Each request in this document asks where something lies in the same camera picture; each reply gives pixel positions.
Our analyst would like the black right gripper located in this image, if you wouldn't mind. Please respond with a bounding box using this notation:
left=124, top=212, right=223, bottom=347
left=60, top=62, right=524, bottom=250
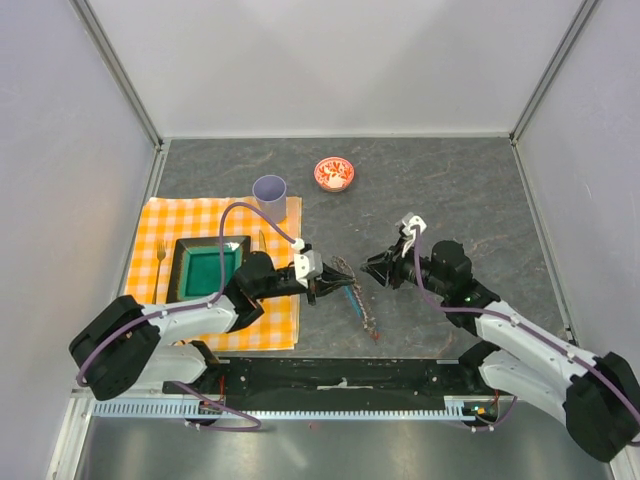
left=359, top=235, right=449, bottom=297

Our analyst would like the blue carabiner keyring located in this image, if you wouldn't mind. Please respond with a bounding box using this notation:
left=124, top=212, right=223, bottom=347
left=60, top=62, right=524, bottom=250
left=344, top=286, right=365, bottom=321

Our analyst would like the chain of silver keyrings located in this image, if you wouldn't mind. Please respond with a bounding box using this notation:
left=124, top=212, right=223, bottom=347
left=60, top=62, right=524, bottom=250
left=332, top=255, right=381, bottom=341

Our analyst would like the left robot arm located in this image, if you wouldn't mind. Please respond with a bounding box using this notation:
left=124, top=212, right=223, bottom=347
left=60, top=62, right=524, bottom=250
left=69, top=250, right=354, bottom=401

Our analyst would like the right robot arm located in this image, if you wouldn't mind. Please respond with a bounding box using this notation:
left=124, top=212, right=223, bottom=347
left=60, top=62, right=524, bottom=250
left=361, top=239, right=639, bottom=462

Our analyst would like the gold knife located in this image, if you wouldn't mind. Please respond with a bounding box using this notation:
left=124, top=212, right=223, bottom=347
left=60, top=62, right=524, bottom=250
left=258, top=230, right=267, bottom=253

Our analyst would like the purple plastic cup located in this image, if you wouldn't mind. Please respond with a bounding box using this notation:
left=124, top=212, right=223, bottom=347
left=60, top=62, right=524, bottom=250
left=252, top=175, right=287, bottom=223

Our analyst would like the red white patterned bowl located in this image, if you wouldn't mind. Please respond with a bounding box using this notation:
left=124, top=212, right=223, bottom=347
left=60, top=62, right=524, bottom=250
left=314, top=157, right=355, bottom=192

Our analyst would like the teal square plate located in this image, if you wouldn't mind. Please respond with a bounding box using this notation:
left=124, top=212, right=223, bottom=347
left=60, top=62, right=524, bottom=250
left=166, top=235, right=251, bottom=303

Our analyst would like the gold fork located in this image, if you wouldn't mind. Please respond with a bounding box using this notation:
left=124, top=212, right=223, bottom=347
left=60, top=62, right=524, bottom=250
left=152, top=239, right=167, bottom=304

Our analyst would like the orange checkered cloth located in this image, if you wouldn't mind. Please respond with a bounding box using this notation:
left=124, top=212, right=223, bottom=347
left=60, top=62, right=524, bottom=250
left=124, top=197, right=300, bottom=352

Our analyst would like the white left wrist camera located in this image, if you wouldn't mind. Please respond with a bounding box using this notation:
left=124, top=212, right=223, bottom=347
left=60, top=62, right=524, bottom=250
left=292, top=238, right=323, bottom=288

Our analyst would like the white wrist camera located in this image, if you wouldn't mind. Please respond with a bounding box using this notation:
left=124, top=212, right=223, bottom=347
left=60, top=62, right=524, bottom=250
left=397, top=212, right=427, bottom=239
left=292, top=238, right=323, bottom=288

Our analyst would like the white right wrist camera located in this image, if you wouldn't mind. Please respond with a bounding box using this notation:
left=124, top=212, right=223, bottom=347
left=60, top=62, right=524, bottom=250
left=397, top=212, right=427, bottom=239

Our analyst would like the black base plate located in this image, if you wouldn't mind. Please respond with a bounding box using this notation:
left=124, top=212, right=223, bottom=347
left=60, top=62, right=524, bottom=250
left=189, top=357, right=495, bottom=411

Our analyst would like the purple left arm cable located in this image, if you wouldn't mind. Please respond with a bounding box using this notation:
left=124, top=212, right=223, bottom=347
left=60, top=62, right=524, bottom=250
left=74, top=201, right=306, bottom=432

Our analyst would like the white toothed cable rail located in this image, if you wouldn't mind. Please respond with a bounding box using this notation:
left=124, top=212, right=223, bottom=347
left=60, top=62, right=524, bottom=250
left=92, top=397, right=474, bottom=421

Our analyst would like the aluminium corner post left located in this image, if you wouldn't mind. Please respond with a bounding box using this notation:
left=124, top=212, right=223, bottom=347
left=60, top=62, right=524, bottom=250
left=69, top=0, right=164, bottom=151

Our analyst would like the aluminium corner post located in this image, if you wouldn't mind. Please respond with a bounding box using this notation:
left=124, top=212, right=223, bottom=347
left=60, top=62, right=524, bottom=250
left=509, top=0, right=600, bottom=147
left=69, top=0, right=164, bottom=151

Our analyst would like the aluminium corner post right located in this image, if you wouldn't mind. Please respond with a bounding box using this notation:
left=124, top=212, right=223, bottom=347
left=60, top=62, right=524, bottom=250
left=509, top=0, right=600, bottom=147

